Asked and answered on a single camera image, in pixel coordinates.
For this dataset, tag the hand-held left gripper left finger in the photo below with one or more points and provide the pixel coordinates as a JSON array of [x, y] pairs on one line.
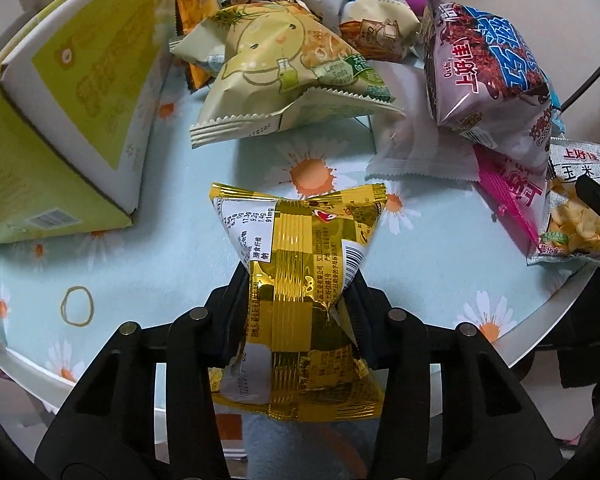
[[230, 310]]

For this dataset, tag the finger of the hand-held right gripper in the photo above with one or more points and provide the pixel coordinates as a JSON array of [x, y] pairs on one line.
[[597, 195]]

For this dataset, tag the pink snack packet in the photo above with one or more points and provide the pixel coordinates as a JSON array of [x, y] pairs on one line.
[[515, 185]]

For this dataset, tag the gold foil snack packet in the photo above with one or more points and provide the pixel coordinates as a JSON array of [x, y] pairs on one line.
[[295, 260]]

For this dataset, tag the white translucent snack packet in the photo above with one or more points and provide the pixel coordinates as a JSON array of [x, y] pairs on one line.
[[415, 135]]

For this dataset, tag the brown striped-letter snack packet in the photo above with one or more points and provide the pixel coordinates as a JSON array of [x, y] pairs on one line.
[[195, 5]]

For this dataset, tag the cream lemon cartoon snack packet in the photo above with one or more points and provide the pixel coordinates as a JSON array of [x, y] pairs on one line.
[[280, 60]]

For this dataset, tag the silver corn snack packet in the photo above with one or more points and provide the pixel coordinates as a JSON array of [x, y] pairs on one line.
[[575, 225]]

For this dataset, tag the lilac and blue snack packet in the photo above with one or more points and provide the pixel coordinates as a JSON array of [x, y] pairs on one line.
[[485, 60]]

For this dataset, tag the cream and blue snack packet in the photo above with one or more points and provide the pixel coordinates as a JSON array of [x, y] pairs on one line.
[[370, 15]]

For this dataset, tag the yellow-green cardboard box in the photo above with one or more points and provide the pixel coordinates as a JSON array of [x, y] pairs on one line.
[[55, 135]]

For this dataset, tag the daisy print tablecloth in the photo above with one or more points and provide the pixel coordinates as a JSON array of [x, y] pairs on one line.
[[155, 285]]

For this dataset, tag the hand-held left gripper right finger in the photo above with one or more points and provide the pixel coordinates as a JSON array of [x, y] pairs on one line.
[[366, 310]]

